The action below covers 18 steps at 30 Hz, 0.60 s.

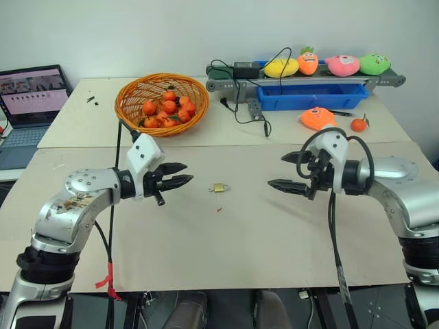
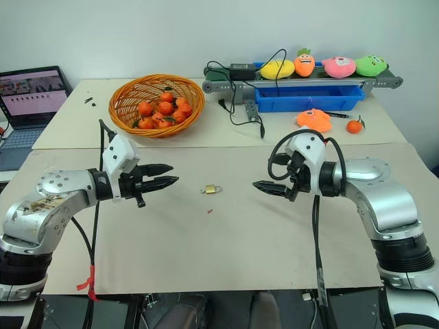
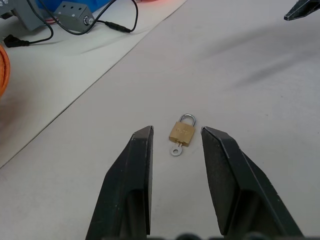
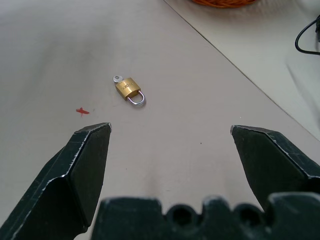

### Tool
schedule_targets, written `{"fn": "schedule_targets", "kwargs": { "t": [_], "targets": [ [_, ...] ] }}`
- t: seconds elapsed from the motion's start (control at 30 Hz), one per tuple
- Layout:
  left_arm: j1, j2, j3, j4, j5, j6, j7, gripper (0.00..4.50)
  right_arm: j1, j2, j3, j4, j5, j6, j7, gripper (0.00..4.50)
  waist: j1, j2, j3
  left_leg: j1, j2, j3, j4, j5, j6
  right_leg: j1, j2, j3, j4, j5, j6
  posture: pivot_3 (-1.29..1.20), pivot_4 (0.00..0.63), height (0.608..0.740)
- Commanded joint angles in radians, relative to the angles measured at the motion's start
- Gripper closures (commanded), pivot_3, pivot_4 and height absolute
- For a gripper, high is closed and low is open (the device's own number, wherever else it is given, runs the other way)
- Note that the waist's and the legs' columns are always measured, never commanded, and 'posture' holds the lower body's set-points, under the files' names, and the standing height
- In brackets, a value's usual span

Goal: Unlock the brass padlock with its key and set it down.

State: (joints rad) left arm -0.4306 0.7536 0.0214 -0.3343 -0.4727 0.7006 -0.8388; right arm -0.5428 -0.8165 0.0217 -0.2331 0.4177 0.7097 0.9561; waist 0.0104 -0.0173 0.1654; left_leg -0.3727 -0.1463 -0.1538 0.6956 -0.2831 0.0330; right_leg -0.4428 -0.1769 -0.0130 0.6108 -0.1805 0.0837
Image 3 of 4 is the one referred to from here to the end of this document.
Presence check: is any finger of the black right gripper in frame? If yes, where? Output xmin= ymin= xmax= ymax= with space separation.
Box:
xmin=283 ymin=0 xmax=320 ymax=21

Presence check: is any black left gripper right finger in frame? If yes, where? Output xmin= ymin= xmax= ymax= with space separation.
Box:
xmin=201 ymin=126 xmax=304 ymax=237

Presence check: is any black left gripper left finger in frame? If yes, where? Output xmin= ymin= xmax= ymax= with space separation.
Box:
xmin=84 ymin=125 xmax=154 ymax=240

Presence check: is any small silver key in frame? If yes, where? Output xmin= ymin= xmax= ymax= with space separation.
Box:
xmin=169 ymin=140 xmax=184 ymax=158

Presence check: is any brass padlock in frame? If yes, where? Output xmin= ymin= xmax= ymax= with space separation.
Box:
xmin=167 ymin=113 xmax=197 ymax=148

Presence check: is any white table cloth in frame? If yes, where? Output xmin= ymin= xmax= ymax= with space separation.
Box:
xmin=0 ymin=0 xmax=320 ymax=240

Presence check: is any grey metal box with knob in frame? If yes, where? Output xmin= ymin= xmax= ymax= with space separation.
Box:
xmin=53 ymin=1 xmax=95 ymax=33

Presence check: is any blue plastic object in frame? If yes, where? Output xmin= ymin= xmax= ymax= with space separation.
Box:
xmin=36 ymin=0 xmax=102 ymax=13

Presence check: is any black cable with inline connector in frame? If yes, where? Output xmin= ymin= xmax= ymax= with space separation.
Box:
xmin=26 ymin=0 xmax=140 ymax=36

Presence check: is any orange coiled cord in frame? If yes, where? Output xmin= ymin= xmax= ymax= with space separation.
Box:
xmin=0 ymin=45 xmax=11 ymax=98

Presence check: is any black plug with cable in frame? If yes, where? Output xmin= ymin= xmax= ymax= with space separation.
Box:
xmin=3 ymin=14 xmax=55 ymax=49

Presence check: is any grey metal bracket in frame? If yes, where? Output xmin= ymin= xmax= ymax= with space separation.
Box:
xmin=0 ymin=0 xmax=51 ymax=32

